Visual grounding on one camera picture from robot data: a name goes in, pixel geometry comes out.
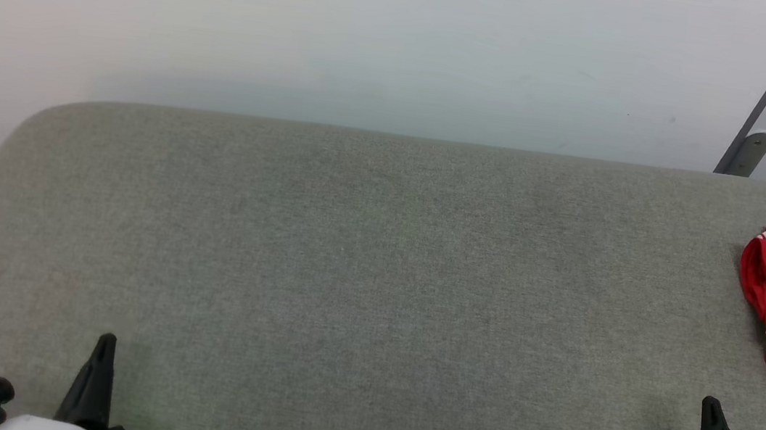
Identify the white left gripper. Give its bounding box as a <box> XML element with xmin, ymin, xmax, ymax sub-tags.
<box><xmin>0</xmin><ymin>321</ymin><xmax>135</xmax><ymax>430</ymax></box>

